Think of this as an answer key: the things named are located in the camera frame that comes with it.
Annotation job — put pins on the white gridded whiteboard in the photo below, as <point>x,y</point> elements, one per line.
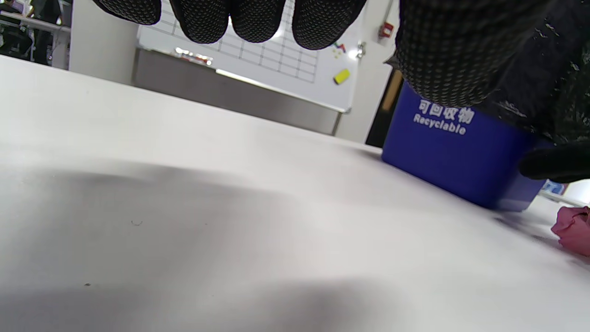
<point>258,60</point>

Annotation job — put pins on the background office desk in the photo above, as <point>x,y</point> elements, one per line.
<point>32,32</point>

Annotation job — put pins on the markers on whiteboard tray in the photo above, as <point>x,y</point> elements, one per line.
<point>193,54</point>

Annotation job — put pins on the blue recycling bin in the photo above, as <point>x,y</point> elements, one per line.
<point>456,157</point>

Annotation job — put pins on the small coloured whiteboard magnets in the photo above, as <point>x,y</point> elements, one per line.
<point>339,49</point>

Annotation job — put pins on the red wall fire alarm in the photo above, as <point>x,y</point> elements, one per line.
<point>386,30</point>

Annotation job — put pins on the person's left hand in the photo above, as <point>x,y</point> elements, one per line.
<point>442,50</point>

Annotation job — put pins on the yellow whiteboard eraser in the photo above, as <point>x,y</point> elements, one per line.
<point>341,76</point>

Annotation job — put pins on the pink crumpled paper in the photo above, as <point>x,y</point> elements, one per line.
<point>575,229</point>

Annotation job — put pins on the person's right hand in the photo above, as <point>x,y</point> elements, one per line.
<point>560,163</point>

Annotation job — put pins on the black plastic trash bag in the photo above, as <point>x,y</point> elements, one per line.
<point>548,78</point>

